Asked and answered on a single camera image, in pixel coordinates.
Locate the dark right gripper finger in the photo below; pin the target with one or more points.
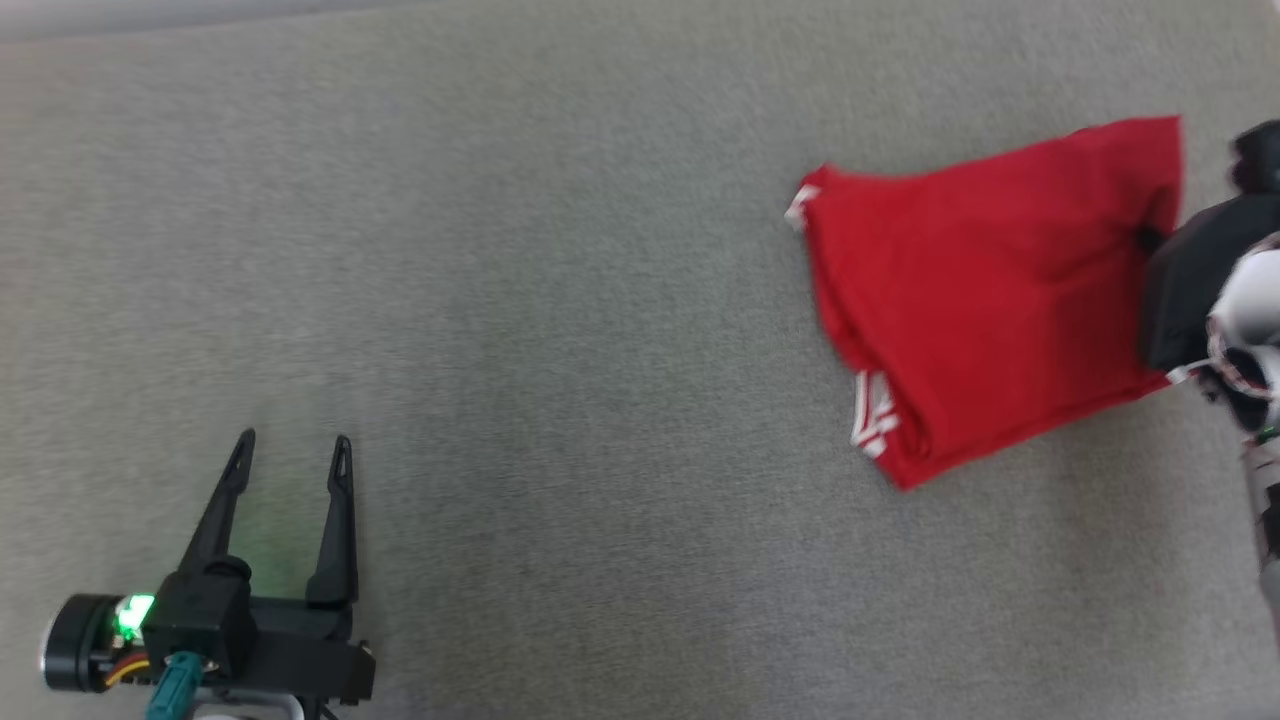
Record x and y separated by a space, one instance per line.
1152 240

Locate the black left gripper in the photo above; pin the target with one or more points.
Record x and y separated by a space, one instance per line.
310 655

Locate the red shorts with white stripes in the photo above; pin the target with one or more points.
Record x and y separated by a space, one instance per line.
1000 290

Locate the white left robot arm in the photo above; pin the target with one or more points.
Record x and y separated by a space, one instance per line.
250 710

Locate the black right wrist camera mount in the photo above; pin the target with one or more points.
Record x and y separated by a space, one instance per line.
1185 280

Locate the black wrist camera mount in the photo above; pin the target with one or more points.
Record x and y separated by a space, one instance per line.
1185 280
200 610

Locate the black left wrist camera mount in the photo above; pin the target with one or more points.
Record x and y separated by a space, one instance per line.
200 610

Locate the teal left camera connector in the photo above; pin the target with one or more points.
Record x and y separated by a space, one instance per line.
175 690

